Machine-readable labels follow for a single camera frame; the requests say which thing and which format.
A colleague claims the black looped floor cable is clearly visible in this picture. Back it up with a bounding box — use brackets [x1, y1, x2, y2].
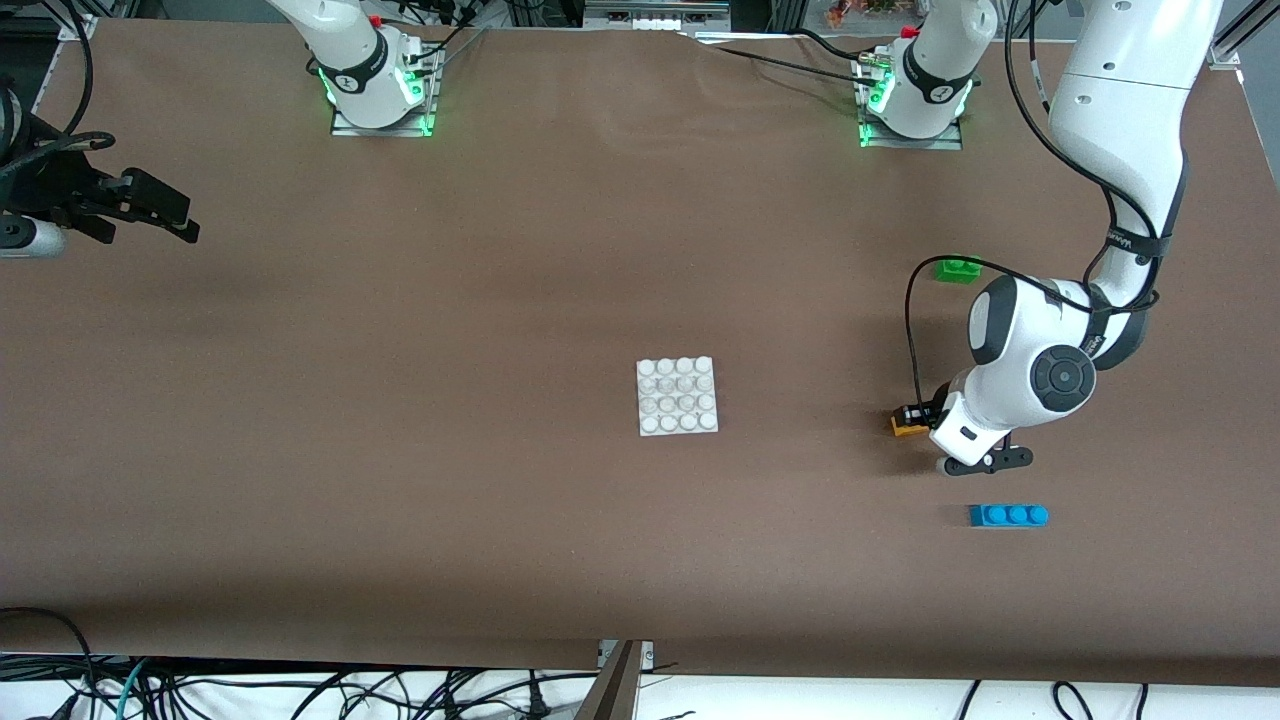
[0, 607, 97, 703]

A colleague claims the white power strip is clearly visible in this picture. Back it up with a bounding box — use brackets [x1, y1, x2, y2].
[585, 0, 731, 32]

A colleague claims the blue three-stud block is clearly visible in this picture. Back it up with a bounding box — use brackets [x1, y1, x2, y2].
[968, 503, 1050, 529]

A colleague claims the white studded base plate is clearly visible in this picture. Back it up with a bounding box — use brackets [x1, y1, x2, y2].
[636, 356, 719, 438]

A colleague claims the black cable on table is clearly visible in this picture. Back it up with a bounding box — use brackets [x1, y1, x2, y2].
[795, 27, 883, 64]
[688, 36, 887, 87]

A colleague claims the teal floor cable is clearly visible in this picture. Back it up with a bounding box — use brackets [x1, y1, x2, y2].
[113, 657, 151, 720]

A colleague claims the grey metal pole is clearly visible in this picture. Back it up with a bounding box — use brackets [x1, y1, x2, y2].
[575, 640, 646, 720]

